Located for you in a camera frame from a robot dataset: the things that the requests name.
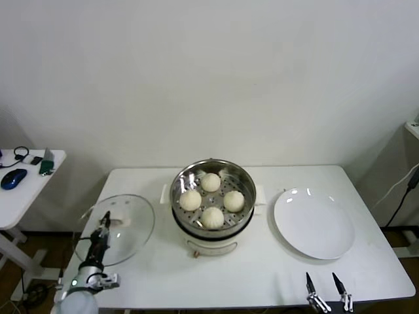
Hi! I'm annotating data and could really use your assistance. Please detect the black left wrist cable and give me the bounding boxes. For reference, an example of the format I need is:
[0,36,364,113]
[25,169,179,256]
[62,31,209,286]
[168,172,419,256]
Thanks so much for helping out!
[58,230,94,285]

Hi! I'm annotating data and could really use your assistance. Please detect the green and grey object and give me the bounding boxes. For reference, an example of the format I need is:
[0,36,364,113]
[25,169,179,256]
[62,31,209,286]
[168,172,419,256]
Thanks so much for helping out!
[39,147,58,178]

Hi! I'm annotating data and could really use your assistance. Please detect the blue computer mouse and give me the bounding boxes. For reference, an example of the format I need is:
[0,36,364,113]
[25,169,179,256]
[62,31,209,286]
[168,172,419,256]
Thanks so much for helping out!
[0,168,28,190]

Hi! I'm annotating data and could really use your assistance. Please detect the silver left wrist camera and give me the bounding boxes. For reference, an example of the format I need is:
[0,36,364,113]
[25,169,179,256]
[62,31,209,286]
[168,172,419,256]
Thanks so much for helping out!
[88,273,121,292]

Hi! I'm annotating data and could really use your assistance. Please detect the white stand base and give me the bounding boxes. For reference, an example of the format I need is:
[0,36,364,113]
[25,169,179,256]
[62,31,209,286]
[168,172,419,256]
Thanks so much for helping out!
[391,228,419,260]

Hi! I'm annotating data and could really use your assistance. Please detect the glass pot lid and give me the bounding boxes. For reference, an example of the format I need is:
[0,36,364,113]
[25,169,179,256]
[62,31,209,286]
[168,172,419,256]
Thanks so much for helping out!
[73,194,156,268]

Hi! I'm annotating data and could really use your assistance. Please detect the black power cable with plug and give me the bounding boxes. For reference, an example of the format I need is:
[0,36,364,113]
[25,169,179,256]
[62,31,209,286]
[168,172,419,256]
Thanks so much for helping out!
[387,169,419,228]

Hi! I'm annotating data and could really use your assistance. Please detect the black floor cables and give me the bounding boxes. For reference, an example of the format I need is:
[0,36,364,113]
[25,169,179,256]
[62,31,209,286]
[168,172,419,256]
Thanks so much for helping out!
[11,271,62,310]

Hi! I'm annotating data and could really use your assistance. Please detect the white side table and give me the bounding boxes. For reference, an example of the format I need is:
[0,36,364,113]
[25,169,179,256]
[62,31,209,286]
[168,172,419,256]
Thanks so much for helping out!
[0,149,67,288]

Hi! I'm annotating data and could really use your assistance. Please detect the white steamed baozi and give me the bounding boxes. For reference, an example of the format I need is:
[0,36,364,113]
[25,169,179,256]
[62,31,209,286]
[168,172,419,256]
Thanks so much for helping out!
[200,172,221,193]
[223,190,246,212]
[200,207,226,231]
[179,190,203,211]

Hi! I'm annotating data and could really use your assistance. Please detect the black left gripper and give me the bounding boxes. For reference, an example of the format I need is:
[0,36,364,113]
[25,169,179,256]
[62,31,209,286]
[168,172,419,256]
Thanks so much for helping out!
[85,211,112,266]

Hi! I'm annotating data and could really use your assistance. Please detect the stainless steel steamer basket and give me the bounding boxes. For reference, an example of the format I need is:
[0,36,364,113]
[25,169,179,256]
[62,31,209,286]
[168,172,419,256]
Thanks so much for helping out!
[170,159,258,239]

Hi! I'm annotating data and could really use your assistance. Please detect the black headset with cable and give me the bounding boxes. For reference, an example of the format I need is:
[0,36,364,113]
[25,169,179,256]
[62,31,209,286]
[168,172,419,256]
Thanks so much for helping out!
[0,146,31,169]

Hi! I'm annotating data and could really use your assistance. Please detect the white round plate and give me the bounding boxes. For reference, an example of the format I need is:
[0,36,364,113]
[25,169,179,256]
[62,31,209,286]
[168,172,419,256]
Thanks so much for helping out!
[268,187,357,262]

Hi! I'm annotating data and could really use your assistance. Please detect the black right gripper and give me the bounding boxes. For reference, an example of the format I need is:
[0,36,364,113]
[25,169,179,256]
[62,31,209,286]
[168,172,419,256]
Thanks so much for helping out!
[304,271,354,314]

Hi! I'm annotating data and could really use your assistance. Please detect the white electric cooking pot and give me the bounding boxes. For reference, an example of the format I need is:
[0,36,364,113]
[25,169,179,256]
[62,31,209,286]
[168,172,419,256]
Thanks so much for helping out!
[160,184,266,260]

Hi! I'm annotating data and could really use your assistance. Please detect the white power cable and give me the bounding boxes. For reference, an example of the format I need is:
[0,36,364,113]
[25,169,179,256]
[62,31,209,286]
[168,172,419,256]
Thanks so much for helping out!
[374,163,419,210]

